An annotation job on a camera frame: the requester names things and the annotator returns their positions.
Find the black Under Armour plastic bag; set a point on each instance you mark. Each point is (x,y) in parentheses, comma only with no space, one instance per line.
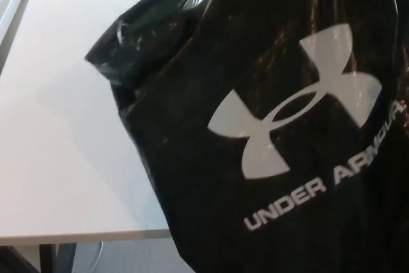
(287,110)

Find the black desk leg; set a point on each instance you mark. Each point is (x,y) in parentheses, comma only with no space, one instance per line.
(56,258)

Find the white neighbouring desk with rail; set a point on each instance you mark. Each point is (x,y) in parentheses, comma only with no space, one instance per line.
(14,1)

